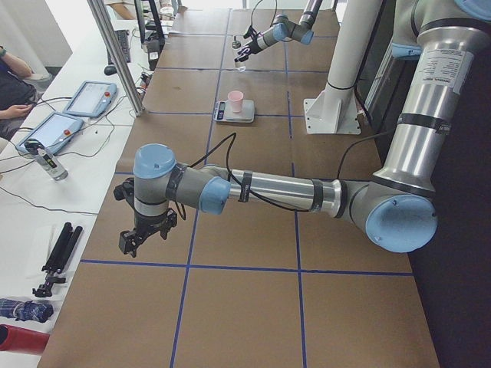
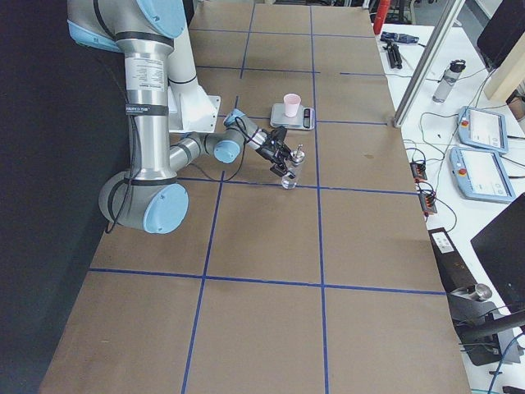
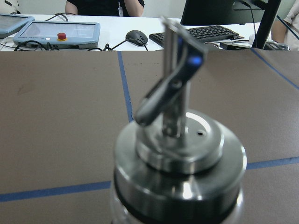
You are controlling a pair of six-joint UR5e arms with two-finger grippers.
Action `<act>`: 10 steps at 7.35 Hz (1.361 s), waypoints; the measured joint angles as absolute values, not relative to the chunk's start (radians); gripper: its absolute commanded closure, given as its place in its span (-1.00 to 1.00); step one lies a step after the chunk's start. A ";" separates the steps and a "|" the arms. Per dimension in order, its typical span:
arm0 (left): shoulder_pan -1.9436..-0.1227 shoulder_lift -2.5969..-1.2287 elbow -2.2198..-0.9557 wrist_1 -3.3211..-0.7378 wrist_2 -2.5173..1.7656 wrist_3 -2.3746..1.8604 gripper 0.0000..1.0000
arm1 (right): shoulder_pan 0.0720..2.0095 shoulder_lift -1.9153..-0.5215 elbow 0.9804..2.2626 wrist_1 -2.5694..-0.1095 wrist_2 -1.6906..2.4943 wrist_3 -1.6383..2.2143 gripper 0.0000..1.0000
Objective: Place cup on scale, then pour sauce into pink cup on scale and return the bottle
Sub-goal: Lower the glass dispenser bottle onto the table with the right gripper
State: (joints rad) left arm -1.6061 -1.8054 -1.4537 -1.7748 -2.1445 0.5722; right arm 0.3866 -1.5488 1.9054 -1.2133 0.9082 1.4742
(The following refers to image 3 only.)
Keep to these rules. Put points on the black computer mouse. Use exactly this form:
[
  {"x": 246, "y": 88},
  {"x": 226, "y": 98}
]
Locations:
[{"x": 136, "y": 37}]

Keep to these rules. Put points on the black computer keyboard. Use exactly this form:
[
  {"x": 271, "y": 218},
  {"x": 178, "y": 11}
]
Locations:
[{"x": 202, "y": 34}]

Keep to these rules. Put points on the glass sauce bottle metal spout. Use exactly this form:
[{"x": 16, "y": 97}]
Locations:
[{"x": 173, "y": 165}]

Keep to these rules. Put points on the blue teach pendant tablet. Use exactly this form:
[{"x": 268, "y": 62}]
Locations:
[{"x": 12, "y": 23}]

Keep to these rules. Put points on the black monitor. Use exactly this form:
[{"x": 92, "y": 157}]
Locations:
[{"x": 226, "y": 12}]

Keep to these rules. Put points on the person in black shirt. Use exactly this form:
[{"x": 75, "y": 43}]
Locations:
[{"x": 121, "y": 8}]

